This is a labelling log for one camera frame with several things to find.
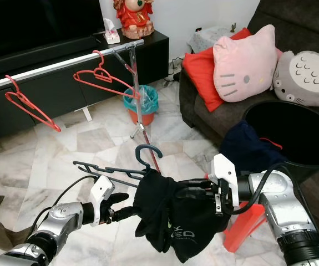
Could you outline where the silver metal clothes rack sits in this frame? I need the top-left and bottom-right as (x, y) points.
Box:
(0, 39), (164, 173)

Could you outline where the dark brown sofa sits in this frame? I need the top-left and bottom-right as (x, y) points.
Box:
(178, 0), (319, 223)

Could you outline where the red plastic clothes hanger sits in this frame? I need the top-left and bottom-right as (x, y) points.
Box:
(4, 74), (62, 133)
(73, 50), (141, 101)

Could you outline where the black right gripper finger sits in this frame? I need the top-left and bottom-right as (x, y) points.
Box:
(175, 182), (213, 200)

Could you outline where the black laundry basket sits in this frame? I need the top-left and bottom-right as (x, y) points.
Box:
(243, 99), (319, 168)

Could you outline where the red cushion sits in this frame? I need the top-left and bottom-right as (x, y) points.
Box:
(181, 27), (252, 113)

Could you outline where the small white pink box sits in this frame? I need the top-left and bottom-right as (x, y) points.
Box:
(103, 18), (121, 45)

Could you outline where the black soundbar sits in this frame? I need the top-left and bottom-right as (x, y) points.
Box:
(0, 35), (100, 81)

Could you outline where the pink cat face pillow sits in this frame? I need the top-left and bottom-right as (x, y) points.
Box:
(212, 23), (280, 104)

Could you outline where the teal plastic bin liner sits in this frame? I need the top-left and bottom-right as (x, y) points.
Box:
(123, 84), (159, 115)

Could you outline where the grey round plush pillow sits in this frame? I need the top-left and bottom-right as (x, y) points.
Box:
(272, 50), (319, 108)

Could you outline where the red laughing Buddha statue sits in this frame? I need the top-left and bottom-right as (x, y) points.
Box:
(113, 0), (155, 40)

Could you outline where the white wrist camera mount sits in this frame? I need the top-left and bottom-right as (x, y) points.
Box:
(89, 175), (116, 226)
(207, 154), (239, 214)

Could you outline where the black TV console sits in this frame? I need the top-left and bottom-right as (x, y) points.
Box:
(0, 29), (170, 146)

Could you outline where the navy blue garment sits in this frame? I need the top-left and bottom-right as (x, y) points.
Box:
(220, 120), (288, 176)

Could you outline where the black flat television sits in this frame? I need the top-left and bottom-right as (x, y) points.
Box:
(0, 0), (105, 65)

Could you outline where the black clothes hanger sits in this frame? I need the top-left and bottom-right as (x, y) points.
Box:
(73, 144), (165, 190)

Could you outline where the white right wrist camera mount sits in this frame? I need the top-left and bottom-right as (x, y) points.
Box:
(207, 154), (239, 214)

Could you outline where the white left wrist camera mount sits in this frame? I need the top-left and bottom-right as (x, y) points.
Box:
(89, 175), (116, 226)

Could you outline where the orange waste bin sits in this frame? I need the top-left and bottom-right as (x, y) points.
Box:
(127, 105), (152, 126)

